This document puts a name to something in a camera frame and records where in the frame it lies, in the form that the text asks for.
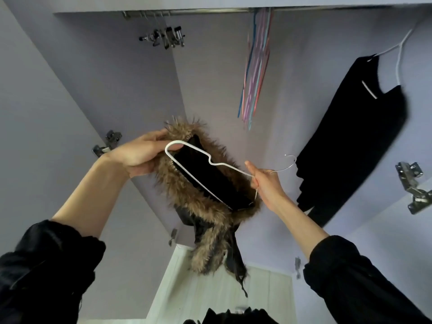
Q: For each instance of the person's left hand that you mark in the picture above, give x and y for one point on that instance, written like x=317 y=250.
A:
x=142 y=155

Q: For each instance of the person's right hand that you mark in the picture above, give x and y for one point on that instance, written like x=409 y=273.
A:
x=268 y=189

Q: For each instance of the black fur-trimmed jacket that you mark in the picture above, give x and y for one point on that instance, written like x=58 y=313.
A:
x=202 y=209

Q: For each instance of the light grey wardrobe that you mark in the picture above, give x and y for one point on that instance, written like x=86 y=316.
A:
x=40 y=131

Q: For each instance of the grey wardrobe shelf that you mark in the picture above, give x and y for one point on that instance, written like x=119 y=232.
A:
x=202 y=2

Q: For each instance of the cluster of metal clips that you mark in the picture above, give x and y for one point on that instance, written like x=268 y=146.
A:
x=165 y=37

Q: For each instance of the bunch of pastel hangers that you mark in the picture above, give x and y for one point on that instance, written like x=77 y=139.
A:
x=255 y=64

